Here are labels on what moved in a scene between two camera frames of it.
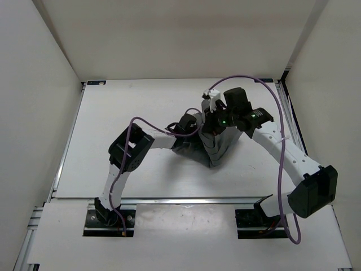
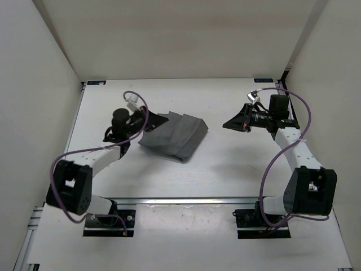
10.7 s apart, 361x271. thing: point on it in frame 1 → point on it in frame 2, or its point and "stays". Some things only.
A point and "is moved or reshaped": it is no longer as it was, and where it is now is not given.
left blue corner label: [96, 82] stays
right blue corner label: [265, 80] stays
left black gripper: [198, 143] → [154, 120]
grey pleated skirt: [210, 151] is moved or reshaped
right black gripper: [210, 126] → [242, 121]
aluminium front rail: [234, 201] stays
